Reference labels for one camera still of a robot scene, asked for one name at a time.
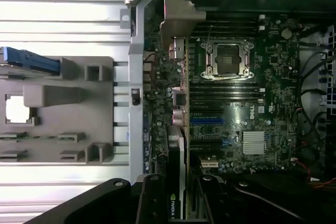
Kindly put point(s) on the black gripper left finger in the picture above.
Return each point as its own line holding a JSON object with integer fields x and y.
{"x": 152, "y": 197}

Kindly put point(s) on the blue expansion slot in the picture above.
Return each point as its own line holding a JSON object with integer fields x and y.
{"x": 207, "y": 121}

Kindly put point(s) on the round coin battery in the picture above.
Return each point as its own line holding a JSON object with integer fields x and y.
{"x": 286, "y": 33}

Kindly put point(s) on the green motherboard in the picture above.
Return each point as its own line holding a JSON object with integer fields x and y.
{"x": 278, "y": 82}

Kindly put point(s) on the metal CPU socket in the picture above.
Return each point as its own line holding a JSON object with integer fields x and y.
{"x": 227, "y": 58}

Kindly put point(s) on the green RAM stick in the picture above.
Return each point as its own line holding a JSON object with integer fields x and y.
{"x": 42, "y": 137}

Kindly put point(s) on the grey parts rack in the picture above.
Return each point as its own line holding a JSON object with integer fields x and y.
{"x": 65, "y": 119}

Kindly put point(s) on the white expansion slot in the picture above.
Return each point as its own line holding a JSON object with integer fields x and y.
{"x": 209, "y": 163}

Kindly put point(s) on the hard disk with blue carrier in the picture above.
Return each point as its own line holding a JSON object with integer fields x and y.
{"x": 29, "y": 57}

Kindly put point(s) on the silver CPU chip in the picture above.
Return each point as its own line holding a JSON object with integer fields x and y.
{"x": 17, "y": 110}

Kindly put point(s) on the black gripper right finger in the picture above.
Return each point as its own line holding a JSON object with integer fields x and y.
{"x": 210, "y": 200}

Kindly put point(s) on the silver finned heat sink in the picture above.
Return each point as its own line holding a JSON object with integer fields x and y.
{"x": 253, "y": 142}

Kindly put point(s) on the dark grey open PC case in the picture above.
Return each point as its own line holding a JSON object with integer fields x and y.
{"x": 136, "y": 77}

